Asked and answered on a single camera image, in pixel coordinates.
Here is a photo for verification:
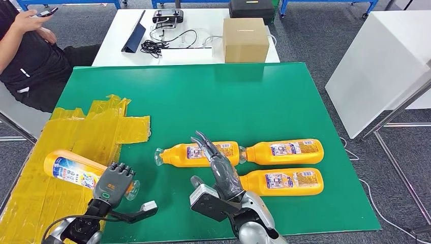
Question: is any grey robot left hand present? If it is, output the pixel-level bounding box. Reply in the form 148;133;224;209
93;162;136;207

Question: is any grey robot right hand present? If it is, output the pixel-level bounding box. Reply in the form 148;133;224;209
190;130;245;203

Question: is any person's left hand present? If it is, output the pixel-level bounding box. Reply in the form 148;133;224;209
36;27;58;45

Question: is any person's right hand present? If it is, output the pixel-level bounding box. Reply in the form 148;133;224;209
13;9;46;33

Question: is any black smartphone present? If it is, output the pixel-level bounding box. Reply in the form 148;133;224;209
36;7;59;18

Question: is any orange plastic bottle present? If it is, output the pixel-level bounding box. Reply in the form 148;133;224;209
238;139;325;166
44;149;141;202
154;141;241;168
235;168;325;197

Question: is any person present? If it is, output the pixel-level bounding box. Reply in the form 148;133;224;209
0;0;102;113

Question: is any blue metal rack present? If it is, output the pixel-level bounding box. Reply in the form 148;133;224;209
15;0;129;23
279;0;380;19
150;0;230;10

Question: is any yellow tape sheet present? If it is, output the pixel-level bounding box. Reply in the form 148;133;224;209
0;95;151;244

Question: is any grey chair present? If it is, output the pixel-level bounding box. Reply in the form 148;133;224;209
0;82;52;145

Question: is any dark blue tablet case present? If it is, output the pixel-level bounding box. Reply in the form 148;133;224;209
121;10;147;54

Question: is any black remote controller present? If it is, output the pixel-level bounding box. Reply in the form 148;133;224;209
152;9;184;29

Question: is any brown cardboard box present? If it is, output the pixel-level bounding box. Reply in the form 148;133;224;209
222;17;270;64

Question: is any black hard case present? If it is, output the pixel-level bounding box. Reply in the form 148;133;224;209
229;0;275;26

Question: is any white side table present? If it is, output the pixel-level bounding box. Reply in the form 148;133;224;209
325;11;431;140

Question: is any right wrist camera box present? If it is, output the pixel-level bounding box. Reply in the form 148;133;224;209
189;183;243;222

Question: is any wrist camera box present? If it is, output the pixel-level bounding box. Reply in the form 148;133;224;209
109;200;158;225
189;183;243;222

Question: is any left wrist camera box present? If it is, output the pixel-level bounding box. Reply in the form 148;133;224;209
109;200;158;225

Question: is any black cable bundle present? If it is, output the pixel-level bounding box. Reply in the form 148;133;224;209
140;29;198;59

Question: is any white floor cable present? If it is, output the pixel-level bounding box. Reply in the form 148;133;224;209
338;137;431;244

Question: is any silver metal frame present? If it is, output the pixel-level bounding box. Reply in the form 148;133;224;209
360;77;431;236

